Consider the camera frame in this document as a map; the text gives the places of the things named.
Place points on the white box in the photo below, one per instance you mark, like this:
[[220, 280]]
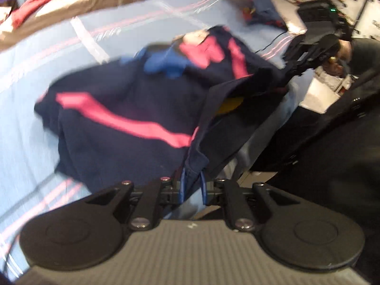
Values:
[[316, 93]]

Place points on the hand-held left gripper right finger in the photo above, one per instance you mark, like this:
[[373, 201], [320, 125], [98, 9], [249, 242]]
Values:
[[203, 185]]

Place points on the dark clothes pile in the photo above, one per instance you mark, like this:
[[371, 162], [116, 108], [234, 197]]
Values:
[[255, 6]]

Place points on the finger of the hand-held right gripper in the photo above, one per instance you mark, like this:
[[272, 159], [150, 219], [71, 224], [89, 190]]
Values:
[[302, 59]]

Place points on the red cloth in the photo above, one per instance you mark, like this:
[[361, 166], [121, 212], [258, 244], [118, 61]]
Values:
[[35, 3]]

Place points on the light blue striped bed sheet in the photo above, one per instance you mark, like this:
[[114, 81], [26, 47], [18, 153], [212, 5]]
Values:
[[29, 118]]

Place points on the person's right hand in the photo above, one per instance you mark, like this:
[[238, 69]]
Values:
[[344, 55]]

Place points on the navy garment with pink stripes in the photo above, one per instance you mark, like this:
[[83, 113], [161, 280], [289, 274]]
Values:
[[118, 142]]

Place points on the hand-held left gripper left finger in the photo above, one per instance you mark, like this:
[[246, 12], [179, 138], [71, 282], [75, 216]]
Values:
[[182, 185]]

